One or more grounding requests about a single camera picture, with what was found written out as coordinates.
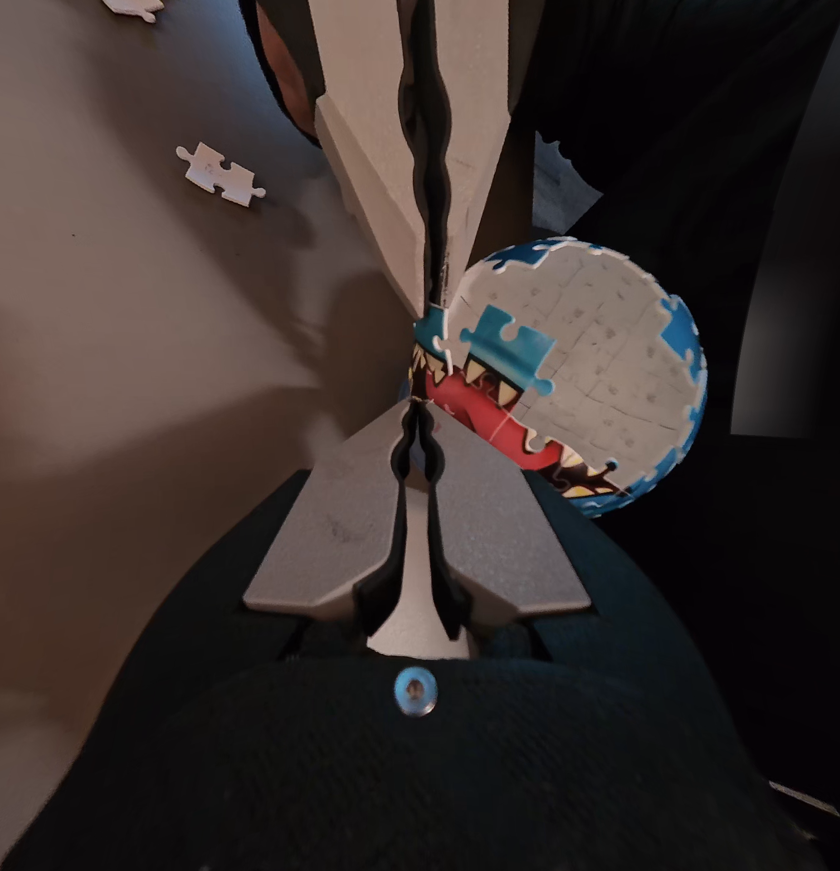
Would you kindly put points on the white loose puzzle piece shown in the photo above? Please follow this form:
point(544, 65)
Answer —
point(219, 175)
point(130, 7)
point(558, 187)

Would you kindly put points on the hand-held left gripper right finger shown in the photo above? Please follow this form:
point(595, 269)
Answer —
point(500, 537)

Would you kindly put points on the person's right hand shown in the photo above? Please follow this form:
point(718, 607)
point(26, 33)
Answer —
point(294, 75)

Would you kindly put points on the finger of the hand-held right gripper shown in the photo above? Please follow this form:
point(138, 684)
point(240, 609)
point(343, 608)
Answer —
point(477, 102)
point(364, 136)

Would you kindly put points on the blue monster puzzle ball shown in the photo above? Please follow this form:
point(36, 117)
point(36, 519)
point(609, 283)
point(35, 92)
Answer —
point(596, 354)

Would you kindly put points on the person's black top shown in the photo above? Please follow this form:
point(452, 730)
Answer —
point(630, 136)

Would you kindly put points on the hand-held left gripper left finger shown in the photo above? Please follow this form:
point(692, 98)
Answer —
point(323, 537)

